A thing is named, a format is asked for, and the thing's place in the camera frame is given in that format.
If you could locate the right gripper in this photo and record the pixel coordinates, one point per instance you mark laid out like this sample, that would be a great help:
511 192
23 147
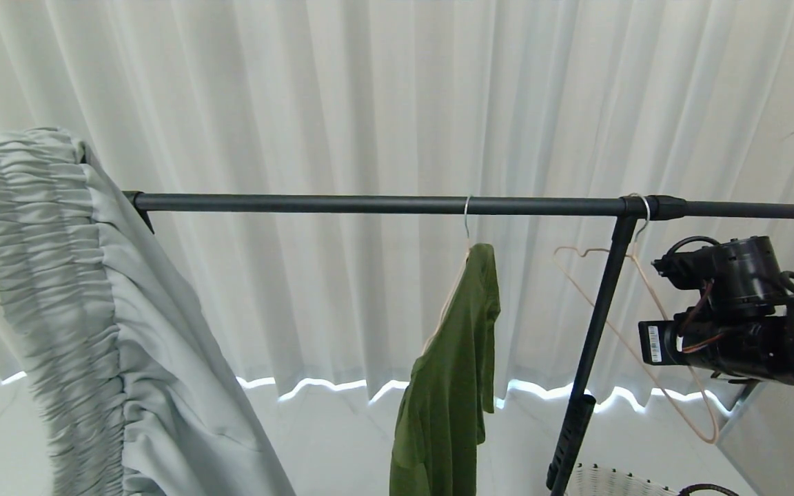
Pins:
735 348

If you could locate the white laundry basket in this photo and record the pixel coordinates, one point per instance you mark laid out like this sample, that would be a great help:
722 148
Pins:
611 482

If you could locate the pink clothes hanger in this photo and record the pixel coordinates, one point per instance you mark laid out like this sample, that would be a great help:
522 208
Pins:
466 234
645 331

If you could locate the white curtain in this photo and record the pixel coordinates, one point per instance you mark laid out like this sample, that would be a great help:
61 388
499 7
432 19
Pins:
369 89

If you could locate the black clothes rack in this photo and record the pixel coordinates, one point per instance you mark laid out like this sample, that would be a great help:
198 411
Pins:
369 204

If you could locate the green printed garment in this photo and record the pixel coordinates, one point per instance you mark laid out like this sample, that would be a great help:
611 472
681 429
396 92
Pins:
452 386

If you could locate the pale grey garment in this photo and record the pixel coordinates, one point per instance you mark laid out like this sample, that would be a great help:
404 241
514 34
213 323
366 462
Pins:
94 331

